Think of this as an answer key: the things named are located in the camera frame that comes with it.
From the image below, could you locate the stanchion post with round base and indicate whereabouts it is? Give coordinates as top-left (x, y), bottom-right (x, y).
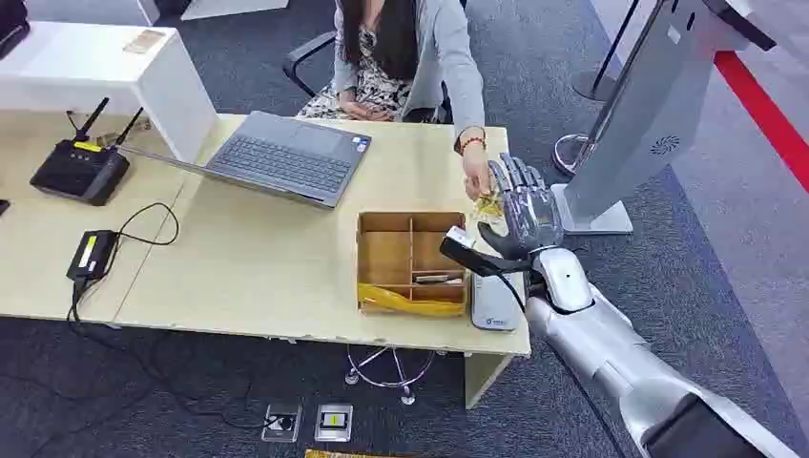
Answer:
top-left (551, 0), bottom-right (641, 177)

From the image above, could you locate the black device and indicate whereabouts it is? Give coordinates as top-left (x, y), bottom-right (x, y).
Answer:
top-left (0, 0), bottom-right (31, 62)

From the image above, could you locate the floor socket with black plug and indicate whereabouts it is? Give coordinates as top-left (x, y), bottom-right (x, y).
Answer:
top-left (260, 403), bottom-right (303, 445)

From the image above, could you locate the grey kiosk stand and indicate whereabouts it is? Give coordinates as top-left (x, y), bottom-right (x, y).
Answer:
top-left (550, 0), bottom-right (778, 237)

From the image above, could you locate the black router with antennas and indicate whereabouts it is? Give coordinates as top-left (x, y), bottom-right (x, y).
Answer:
top-left (29, 96), bottom-right (145, 207)

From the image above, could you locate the yellow printed card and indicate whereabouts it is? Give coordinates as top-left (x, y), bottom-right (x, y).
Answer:
top-left (470, 192), bottom-right (507, 222)

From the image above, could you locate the white card reader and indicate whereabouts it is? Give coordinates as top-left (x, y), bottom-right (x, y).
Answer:
top-left (469, 271), bottom-right (522, 333)

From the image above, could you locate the stack of cards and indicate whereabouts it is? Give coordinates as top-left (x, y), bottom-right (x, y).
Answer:
top-left (413, 271), bottom-right (467, 285)

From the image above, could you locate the person's left hand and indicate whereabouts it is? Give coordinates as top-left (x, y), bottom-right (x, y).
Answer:
top-left (460, 147), bottom-right (495, 202)

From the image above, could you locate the chrome wire frame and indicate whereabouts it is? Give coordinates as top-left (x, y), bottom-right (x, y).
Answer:
top-left (343, 343), bottom-right (437, 406)

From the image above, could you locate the pale wrist camera black mount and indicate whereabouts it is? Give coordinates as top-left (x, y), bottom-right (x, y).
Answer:
top-left (439, 225), bottom-right (536, 279)

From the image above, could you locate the grey laptop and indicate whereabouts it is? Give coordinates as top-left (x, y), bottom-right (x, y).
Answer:
top-left (118, 110), bottom-right (373, 211)

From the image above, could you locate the person's right hand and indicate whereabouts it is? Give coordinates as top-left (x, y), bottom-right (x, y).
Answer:
top-left (338, 90), bottom-right (396, 123)

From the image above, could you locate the black power adapter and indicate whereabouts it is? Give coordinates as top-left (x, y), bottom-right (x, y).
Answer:
top-left (65, 229), bottom-right (120, 283)

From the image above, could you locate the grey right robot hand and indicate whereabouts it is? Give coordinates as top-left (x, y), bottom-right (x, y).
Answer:
top-left (477, 153), bottom-right (565, 261)

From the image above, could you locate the white cabinet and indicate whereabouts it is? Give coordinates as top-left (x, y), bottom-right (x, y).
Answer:
top-left (0, 20), bottom-right (220, 165)

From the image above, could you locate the red bead bracelet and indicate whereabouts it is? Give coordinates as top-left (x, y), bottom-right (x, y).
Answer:
top-left (452, 128), bottom-right (487, 157)

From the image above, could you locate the black office chair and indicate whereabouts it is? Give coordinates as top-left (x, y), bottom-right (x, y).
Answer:
top-left (281, 30), bottom-right (454, 125)

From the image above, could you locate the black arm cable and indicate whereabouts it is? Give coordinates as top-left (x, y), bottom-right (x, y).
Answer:
top-left (494, 270), bottom-right (546, 315)

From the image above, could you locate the wooden card box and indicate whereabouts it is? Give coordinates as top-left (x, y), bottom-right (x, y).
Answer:
top-left (355, 211), bottom-right (470, 318)

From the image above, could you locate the floor socket with yellow label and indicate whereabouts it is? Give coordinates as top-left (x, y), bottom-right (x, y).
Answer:
top-left (314, 403), bottom-right (355, 444)

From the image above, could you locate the black power cable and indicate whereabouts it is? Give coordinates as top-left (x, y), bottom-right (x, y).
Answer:
top-left (63, 201), bottom-right (299, 432)

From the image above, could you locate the person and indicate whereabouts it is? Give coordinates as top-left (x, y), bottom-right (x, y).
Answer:
top-left (297, 0), bottom-right (495, 202)

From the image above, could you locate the yellow plastic sleeve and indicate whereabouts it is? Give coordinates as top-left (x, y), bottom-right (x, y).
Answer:
top-left (357, 282), bottom-right (467, 318)

